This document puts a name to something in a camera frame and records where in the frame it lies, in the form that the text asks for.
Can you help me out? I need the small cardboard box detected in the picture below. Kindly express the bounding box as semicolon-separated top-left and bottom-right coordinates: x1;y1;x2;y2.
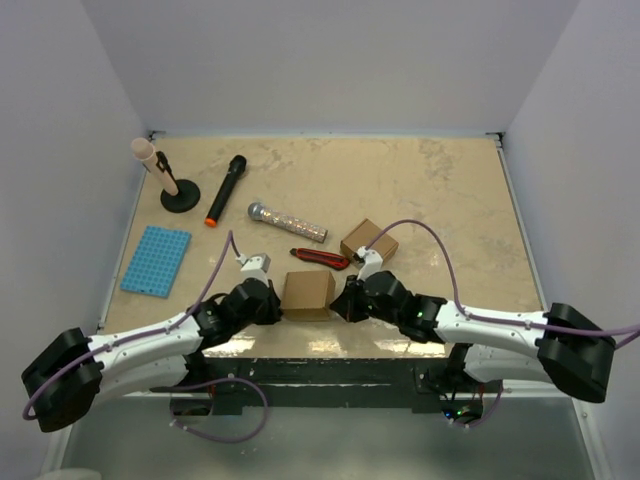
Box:
281;271;335;322

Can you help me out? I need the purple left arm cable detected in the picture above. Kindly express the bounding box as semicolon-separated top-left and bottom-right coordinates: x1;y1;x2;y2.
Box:
22;229;271;443

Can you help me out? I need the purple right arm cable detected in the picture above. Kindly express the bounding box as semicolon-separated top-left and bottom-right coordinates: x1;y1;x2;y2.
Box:
362;218;640;431

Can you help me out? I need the blue studded building plate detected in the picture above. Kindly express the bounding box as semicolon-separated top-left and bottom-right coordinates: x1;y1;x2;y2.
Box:
120;226;192;299

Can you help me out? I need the taped cardboard box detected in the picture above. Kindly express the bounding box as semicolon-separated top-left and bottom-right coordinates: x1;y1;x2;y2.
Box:
340;218;399;263

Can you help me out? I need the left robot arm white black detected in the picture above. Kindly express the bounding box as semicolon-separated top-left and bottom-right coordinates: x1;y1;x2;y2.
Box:
21;278;281;433

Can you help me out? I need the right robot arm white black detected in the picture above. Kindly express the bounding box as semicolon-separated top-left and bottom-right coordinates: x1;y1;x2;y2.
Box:
330;271;616;403

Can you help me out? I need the red black utility knife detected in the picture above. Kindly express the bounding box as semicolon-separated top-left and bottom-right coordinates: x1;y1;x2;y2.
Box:
289;248;350;271

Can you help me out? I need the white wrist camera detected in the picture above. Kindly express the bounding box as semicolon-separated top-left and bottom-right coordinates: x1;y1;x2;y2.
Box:
356;246;383;281
236;253;271;286

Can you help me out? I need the beige microphone on stand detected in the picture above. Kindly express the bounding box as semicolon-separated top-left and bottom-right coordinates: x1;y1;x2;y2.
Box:
130;137;179;196

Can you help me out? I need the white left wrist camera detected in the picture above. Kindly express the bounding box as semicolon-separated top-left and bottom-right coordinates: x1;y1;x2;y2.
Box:
236;253;271;286

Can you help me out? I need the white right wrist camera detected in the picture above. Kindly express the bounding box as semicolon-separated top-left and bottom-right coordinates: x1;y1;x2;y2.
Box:
356;246;383;281

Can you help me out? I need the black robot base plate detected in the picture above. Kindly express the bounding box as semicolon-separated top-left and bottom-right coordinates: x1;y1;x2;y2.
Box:
180;358;498;413

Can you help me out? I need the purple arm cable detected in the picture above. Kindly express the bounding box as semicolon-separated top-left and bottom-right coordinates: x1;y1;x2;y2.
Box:
22;229;271;443
362;218;640;431

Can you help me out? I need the black microphone orange end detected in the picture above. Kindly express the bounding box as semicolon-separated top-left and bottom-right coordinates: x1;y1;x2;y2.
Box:
204;155;247;228

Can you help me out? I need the silver glitter microphone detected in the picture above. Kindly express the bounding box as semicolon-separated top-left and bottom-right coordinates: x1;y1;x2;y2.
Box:
247;202;328;243

